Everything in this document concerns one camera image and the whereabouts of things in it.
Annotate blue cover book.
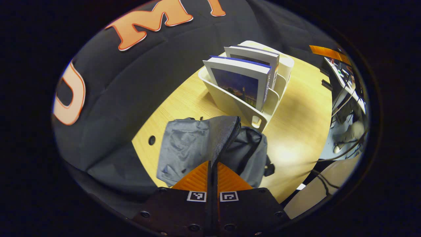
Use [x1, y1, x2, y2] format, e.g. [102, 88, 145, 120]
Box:
[203, 55, 273, 112]

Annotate portrait cover book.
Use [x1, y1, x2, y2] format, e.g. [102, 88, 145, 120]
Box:
[224, 45, 280, 90]

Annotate black cable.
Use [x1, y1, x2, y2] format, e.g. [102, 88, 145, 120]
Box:
[316, 130, 368, 162]
[311, 169, 341, 196]

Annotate white bookshelf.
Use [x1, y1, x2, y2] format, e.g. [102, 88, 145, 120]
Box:
[198, 40, 295, 133]

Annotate gray schoolbag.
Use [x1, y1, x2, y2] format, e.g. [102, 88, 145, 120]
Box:
[156, 115, 275, 189]

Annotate white side desk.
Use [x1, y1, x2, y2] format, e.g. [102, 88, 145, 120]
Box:
[323, 57, 366, 114]

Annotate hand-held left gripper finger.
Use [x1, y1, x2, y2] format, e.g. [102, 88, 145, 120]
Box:
[132, 161, 213, 236]
[213, 161, 290, 236]

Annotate beige board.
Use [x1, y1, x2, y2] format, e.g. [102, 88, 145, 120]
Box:
[284, 155, 360, 219]

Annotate black backdrop cloth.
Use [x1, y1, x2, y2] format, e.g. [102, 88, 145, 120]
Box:
[51, 0, 342, 219]

